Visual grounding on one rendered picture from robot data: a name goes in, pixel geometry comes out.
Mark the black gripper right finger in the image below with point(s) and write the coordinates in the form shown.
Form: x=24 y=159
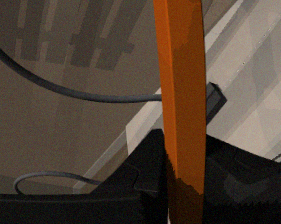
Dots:
x=240 y=188

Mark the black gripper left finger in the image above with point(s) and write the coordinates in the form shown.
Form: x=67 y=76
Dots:
x=136 y=193

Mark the wavy thin wire on two black posts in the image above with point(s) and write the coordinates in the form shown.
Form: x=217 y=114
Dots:
x=68 y=92

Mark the orange handle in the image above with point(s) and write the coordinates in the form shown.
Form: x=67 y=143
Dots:
x=183 y=73

